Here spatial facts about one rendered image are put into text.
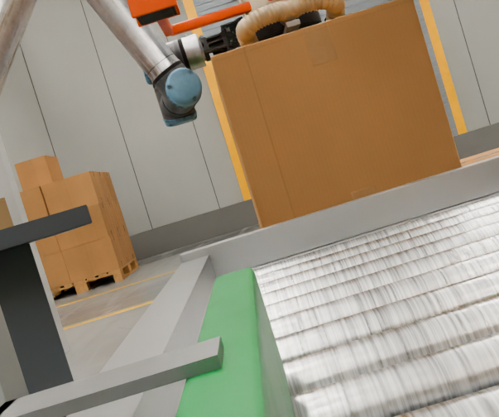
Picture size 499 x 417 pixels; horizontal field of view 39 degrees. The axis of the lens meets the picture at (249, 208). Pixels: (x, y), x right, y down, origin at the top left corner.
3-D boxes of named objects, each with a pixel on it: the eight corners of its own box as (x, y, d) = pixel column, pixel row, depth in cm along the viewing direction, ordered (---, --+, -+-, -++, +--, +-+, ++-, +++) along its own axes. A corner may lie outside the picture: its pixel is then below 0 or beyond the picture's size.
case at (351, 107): (471, 196, 133) (412, -6, 132) (271, 257, 133) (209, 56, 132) (400, 190, 193) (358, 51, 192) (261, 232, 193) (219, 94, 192)
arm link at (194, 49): (193, 73, 193) (182, 39, 192) (209, 67, 193) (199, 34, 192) (190, 68, 184) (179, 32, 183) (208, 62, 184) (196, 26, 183)
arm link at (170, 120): (169, 123, 180) (154, 78, 180) (164, 132, 191) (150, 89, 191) (203, 114, 182) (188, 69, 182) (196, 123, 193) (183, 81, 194)
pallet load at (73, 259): (123, 280, 821) (78, 137, 813) (41, 304, 822) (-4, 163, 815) (139, 266, 941) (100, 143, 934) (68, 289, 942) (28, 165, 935)
